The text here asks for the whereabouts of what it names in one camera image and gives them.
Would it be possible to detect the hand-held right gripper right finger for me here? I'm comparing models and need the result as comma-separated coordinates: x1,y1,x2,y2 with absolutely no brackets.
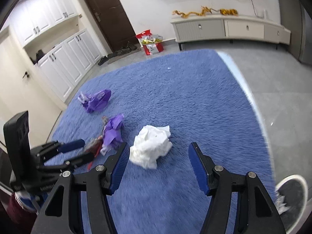
188,141,285,234

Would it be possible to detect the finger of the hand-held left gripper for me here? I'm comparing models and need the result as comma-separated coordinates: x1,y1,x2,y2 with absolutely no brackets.
36,152,95,174
30,139,86,162

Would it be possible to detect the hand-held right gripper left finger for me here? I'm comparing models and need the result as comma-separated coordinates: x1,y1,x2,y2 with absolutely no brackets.
30,142,130,234

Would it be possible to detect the red wrapper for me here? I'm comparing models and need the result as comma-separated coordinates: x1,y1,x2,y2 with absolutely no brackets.
84,136,105,170

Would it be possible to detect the purple wrapper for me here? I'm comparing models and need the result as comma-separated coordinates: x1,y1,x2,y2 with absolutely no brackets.
101,114,125,155

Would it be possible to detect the white tissue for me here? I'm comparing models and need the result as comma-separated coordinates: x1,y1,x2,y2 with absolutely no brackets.
129,125,173,170

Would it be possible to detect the purple plastic bag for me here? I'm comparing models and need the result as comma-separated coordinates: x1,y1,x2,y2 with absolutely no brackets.
77,90,112,114

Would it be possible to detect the white waste bin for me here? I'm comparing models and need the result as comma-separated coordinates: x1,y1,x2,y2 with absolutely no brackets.
275,175,309,234

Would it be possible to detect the person's left forearm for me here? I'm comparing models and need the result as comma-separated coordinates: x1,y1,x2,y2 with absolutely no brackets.
7,195,37,228

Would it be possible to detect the person's left hand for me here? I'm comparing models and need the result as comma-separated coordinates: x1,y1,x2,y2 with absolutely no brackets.
15,191,37,212

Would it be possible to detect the cream interior door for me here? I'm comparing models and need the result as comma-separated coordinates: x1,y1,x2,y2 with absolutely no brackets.
0,27,61,139

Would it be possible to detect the blue fluffy blanket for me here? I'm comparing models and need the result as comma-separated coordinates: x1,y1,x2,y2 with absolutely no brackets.
33,49,277,234

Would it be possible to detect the white base cabinet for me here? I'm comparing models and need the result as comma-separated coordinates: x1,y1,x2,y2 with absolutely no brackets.
34,28,101,103

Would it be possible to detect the black handbag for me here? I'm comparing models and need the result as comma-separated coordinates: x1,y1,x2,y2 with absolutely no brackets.
30,49,45,64

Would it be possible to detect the grey doormat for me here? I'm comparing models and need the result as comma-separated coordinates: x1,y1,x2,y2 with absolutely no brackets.
107,48,142,64

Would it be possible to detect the red and white gift bag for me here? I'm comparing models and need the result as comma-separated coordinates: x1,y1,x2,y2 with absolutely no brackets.
136,29,165,56

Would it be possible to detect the dark brown entrance door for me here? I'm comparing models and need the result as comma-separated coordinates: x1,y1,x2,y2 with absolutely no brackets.
80,0,137,51

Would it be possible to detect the grey and cream television stand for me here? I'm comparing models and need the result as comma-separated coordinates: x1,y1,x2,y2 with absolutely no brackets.
170,13,292,51

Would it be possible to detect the gold dragon figurine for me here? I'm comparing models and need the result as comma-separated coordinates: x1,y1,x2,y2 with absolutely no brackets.
172,5,218,19

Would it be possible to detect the gold tiger figurine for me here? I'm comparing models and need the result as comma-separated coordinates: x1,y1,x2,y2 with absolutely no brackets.
219,9,238,17

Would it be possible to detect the grey refrigerator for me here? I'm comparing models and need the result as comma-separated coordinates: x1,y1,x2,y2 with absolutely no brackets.
275,0,312,66

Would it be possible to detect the white wall cabinet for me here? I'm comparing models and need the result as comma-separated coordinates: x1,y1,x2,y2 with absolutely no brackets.
10,0,82,48

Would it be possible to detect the black television cable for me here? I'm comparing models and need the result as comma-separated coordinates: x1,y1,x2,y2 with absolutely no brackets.
231,0,259,15

